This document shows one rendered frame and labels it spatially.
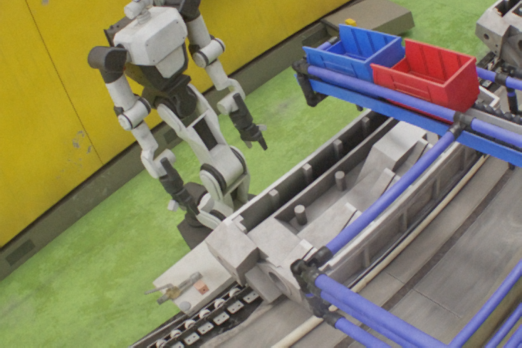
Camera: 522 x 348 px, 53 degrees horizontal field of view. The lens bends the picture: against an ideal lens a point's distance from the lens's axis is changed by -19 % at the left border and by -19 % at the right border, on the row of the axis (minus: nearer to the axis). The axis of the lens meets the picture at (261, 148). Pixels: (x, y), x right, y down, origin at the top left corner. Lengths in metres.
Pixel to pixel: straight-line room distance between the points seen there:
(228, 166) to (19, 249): 1.87
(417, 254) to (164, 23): 1.30
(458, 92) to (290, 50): 3.00
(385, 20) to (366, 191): 2.59
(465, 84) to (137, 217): 2.60
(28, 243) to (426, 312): 2.87
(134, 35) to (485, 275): 1.57
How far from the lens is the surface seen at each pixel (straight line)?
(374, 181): 1.92
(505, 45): 2.64
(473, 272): 1.83
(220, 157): 2.64
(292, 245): 1.80
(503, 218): 1.97
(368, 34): 1.87
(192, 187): 3.13
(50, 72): 3.60
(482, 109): 1.62
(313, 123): 3.84
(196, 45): 2.62
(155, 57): 2.39
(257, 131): 2.81
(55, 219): 3.96
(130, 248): 3.56
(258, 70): 4.31
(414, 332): 0.98
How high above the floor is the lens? 2.21
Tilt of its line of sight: 36 degrees down
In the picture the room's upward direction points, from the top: 22 degrees counter-clockwise
